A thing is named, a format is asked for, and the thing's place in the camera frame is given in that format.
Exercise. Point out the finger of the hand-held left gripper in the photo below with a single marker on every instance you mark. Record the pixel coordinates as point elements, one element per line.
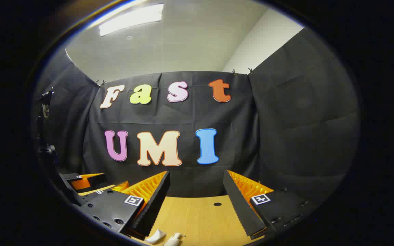
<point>96,195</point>
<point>87,181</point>

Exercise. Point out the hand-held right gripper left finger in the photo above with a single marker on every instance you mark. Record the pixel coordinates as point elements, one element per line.
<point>156,201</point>

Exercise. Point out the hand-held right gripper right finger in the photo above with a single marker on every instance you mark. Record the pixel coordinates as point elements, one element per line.
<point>238,201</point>

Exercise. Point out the white skin care tube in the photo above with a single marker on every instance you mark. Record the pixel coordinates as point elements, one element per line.
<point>156,236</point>

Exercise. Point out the white pump bottle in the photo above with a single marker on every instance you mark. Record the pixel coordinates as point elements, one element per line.
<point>173,240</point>

